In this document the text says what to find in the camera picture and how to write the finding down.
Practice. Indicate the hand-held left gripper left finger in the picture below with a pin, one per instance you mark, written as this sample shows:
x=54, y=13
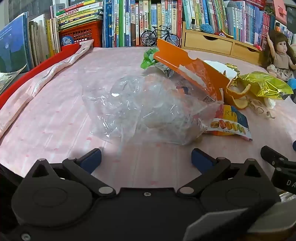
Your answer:
x=92, y=160

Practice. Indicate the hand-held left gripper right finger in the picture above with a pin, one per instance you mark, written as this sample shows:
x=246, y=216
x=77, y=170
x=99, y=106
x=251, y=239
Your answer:
x=200, y=160

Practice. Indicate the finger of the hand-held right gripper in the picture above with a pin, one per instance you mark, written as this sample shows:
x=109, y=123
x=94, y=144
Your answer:
x=271, y=155

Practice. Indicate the clear plastic bag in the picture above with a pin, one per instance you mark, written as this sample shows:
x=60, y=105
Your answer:
x=138, y=104

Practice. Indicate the orange cardboard box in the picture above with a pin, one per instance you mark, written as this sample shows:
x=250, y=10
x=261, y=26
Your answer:
x=175, y=58

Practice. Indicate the row of thick leaning books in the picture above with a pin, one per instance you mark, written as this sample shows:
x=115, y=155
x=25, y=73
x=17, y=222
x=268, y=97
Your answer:
x=16, y=44

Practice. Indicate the row of small pastel books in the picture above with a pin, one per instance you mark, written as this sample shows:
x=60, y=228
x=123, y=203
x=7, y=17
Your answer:
x=231, y=20

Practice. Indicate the row of tall colourful books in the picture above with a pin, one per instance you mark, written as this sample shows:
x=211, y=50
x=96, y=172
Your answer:
x=129, y=20

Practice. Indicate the stack of flat-lying books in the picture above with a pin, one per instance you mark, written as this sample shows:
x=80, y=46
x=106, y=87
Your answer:
x=78, y=14

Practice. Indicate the macaron print snack packet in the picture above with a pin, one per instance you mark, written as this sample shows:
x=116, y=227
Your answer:
x=231, y=125

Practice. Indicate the clear crumpled wrapper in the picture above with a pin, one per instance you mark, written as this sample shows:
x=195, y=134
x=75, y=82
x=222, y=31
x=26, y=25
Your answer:
x=259, y=107

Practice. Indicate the pink bed sheet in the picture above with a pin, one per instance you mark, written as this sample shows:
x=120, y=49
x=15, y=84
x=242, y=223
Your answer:
x=57, y=120

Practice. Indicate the orange peel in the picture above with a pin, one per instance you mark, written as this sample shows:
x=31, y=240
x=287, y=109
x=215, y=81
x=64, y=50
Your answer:
x=238, y=100

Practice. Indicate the yellow foil bag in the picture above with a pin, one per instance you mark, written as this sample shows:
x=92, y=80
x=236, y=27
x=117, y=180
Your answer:
x=266, y=85

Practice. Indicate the blue cat plush toy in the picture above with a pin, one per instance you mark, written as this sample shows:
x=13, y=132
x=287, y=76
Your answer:
x=292, y=87

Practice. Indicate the gold foil wrapper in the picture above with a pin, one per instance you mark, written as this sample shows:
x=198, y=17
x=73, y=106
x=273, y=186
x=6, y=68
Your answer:
x=233, y=69

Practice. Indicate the white paper sheet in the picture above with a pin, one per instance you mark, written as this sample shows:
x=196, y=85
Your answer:
x=219, y=68

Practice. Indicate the pink folded cloth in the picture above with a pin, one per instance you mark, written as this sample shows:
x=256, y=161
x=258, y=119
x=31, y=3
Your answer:
x=41, y=78

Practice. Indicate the silver white wrapper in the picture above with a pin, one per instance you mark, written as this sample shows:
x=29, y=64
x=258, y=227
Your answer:
x=165, y=70

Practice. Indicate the long-haired doll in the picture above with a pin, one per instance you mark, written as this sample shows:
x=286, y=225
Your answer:
x=281, y=53

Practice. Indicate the red plush blanket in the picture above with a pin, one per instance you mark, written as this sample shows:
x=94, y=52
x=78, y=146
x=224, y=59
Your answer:
x=64, y=51

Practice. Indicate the green crumpled wrapper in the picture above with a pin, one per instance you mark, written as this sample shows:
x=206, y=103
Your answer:
x=146, y=60

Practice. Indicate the open magazine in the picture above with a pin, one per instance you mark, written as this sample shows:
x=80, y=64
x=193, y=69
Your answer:
x=9, y=78

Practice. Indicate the wooden drawer organizer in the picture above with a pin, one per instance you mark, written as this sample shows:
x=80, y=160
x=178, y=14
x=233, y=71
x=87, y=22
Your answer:
x=208, y=42

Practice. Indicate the blue round card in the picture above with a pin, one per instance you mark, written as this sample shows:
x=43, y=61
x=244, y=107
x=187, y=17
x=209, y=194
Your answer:
x=67, y=41

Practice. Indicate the red plastic crate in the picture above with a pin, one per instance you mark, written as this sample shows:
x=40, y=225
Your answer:
x=85, y=34

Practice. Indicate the black model bicycle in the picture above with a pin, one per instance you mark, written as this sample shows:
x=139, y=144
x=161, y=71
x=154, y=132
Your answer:
x=167, y=37

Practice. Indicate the orange curved toy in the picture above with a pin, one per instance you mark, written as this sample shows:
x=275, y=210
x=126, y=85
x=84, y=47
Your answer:
x=227, y=34

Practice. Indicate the blue yarn ball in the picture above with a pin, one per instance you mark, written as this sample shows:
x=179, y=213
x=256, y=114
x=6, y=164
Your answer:
x=207, y=28

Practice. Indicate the pink storage box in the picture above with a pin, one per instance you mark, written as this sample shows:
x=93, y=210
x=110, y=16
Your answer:
x=279, y=11

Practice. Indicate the red plastic basket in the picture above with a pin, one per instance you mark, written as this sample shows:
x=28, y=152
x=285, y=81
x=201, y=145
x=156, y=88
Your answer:
x=254, y=3

